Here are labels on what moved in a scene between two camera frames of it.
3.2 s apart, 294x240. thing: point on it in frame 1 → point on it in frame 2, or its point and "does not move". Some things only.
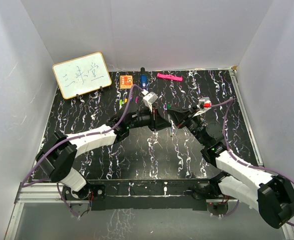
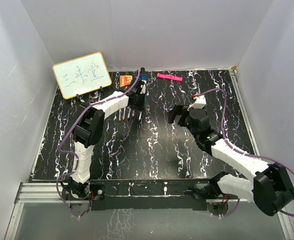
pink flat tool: (170, 77) does not move
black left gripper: (159, 123) → (141, 107)
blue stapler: (143, 78) does not move
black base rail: (153, 195) does not move
